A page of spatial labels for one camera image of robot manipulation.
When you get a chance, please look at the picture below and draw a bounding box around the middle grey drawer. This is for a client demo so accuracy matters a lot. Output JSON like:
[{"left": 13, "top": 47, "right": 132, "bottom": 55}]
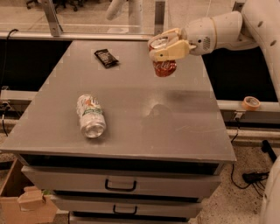
[{"left": 51, "top": 195, "right": 202, "bottom": 218}]

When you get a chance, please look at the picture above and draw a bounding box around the left metal bracket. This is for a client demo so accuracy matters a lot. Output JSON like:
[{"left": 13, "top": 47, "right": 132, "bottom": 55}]
[{"left": 41, "top": 0, "right": 63, "bottom": 37}]

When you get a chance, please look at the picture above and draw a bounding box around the black drawer handle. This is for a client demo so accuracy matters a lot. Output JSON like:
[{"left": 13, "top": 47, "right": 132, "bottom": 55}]
[
  {"left": 104, "top": 179, "right": 137, "bottom": 192},
  {"left": 113, "top": 205, "right": 138, "bottom": 215}
]

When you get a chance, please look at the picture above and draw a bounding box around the grey drawer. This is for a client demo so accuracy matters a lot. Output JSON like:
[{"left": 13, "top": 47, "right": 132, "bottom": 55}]
[
  {"left": 22, "top": 165, "right": 221, "bottom": 199},
  {"left": 51, "top": 195, "right": 202, "bottom": 218}
]

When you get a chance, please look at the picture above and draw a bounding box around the grey drawer cabinet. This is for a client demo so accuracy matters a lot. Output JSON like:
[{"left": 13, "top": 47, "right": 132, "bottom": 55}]
[{"left": 2, "top": 41, "right": 235, "bottom": 224}]

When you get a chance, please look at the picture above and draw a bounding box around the red coke can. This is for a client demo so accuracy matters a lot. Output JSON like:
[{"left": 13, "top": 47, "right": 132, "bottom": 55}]
[{"left": 148, "top": 37, "right": 177, "bottom": 78}]

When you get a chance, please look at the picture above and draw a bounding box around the middle metal bracket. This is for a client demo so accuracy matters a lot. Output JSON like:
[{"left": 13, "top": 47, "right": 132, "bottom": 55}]
[{"left": 154, "top": 0, "right": 165, "bottom": 35}]

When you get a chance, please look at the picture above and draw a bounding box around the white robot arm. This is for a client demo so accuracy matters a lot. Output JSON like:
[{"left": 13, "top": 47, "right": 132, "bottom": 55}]
[{"left": 184, "top": 0, "right": 280, "bottom": 224}]

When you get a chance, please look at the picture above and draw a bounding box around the black cable at left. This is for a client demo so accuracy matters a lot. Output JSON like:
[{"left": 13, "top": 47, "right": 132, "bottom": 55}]
[{"left": 0, "top": 28, "right": 19, "bottom": 137}]

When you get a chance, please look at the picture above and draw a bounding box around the metal bracket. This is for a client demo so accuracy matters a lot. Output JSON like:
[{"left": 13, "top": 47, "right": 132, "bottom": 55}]
[
  {"left": 41, "top": 0, "right": 63, "bottom": 37},
  {"left": 232, "top": 1, "right": 245, "bottom": 12},
  {"left": 154, "top": 0, "right": 165, "bottom": 35}
]

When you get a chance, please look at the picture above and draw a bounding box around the black top drawer handle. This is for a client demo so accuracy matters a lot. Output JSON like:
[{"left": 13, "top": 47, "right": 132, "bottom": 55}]
[{"left": 104, "top": 179, "right": 137, "bottom": 192}]

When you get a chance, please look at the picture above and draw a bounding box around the brown cardboard box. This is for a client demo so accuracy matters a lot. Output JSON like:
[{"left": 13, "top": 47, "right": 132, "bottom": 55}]
[{"left": 0, "top": 159, "right": 58, "bottom": 224}]

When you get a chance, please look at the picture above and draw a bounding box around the right metal bracket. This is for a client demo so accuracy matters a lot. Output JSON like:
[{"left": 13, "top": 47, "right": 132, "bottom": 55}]
[{"left": 232, "top": 1, "right": 245, "bottom": 12}]

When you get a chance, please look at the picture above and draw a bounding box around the black middle drawer handle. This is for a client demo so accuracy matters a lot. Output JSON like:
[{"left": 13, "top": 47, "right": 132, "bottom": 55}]
[{"left": 113, "top": 205, "right": 138, "bottom": 215}]

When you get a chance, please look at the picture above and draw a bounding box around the top grey drawer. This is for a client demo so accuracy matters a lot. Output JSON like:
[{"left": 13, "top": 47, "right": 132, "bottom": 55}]
[{"left": 22, "top": 165, "right": 221, "bottom": 199}]

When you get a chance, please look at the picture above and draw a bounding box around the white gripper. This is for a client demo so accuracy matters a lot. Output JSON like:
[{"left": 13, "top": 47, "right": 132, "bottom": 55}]
[{"left": 148, "top": 17, "right": 217, "bottom": 61}]

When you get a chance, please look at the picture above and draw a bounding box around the silver green soda can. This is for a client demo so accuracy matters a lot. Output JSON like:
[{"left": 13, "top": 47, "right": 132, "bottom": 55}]
[{"left": 76, "top": 94, "right": 107, "bottom": 138}]

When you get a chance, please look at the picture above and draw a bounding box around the roll of masking tape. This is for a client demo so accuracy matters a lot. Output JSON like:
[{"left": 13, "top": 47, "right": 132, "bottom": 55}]
[{"left": 241, "top": 96, "right": 261, "bottom": 111}]

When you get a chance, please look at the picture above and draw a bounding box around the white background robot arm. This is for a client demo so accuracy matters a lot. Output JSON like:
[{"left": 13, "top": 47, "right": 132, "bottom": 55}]
[{"left": 106, "top": 0, "right": 196, "bottom": 62}]

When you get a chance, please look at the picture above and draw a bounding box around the black snack packet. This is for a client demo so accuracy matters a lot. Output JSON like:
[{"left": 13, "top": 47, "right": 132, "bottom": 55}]
[{"left": 94, "top": 49, "right": 118, "bottom": 68}]

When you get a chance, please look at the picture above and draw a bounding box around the black cable with adapter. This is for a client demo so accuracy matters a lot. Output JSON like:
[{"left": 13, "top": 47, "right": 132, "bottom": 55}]
[{"left": 230, "top": 132, "right": 272, "bottom": 197}]

